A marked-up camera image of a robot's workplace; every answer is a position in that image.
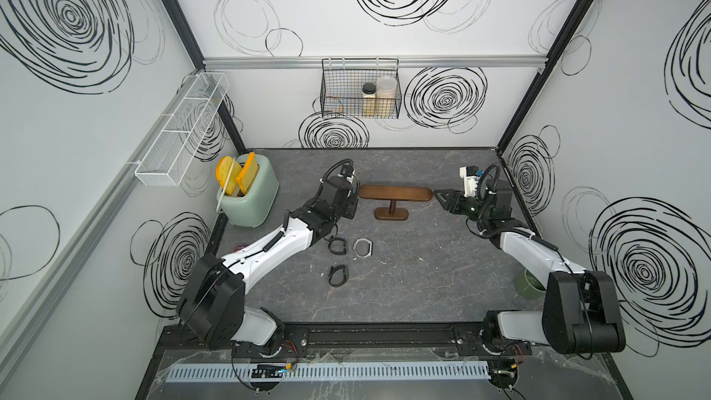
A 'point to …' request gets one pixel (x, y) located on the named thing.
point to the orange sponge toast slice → (249, 173)
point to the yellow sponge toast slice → (228, 173)
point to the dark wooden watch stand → (393, 193)
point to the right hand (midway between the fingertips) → (440, 193)
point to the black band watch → (337, 245)
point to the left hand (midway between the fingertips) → (347, 193)
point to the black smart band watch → (335, 268)
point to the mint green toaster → (252, 208)
